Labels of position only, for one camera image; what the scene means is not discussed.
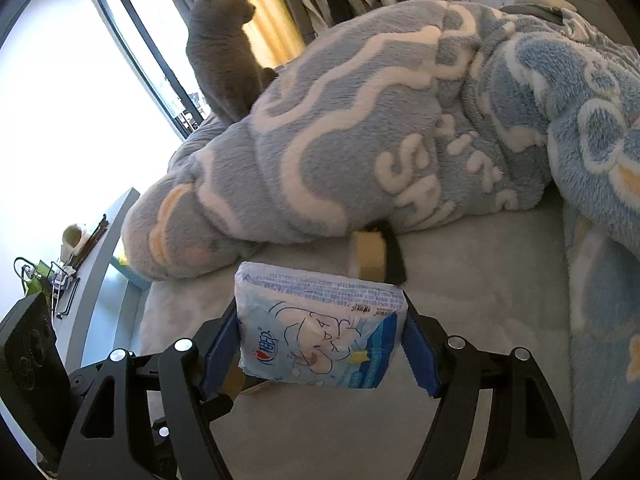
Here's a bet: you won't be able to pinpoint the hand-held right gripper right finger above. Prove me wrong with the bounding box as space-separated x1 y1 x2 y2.
402 305 583 480

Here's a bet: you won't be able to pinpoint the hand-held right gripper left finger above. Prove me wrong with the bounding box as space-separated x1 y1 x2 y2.
59 305 243 480

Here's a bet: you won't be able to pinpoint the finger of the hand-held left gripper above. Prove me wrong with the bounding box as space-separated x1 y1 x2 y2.
146 402 175 461
67 367 104 400

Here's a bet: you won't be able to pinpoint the blue white tissue packet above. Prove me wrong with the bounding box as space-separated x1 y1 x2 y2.
235 261 409 390

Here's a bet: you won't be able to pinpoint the yellow and black sponge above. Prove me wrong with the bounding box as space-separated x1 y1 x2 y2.
347 225 409 285

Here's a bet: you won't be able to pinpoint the green bag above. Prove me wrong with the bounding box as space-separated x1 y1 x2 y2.
13 257 52 297

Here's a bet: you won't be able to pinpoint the light blue table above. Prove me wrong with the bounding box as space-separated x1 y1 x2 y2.
52 187 152 376

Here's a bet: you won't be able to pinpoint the bed with grey sheet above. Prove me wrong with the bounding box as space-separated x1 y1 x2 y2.
135 200 601 480

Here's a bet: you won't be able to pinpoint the dark wooden sticks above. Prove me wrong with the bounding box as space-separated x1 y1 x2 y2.
75 214 109 267

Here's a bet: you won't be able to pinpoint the blue patterned fleece blanket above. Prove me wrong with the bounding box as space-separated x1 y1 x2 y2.
122 0 640 431

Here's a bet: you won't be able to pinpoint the grey cat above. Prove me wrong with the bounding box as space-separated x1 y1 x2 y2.
186 0 279 124

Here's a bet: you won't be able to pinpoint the sliding glass door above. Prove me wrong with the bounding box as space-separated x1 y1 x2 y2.
92 0 209 137

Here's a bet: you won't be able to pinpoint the yellow curtain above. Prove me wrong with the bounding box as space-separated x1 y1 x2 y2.
181 0 307 69

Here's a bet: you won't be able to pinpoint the black wire frame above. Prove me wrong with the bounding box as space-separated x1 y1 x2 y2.
52 274 82 319

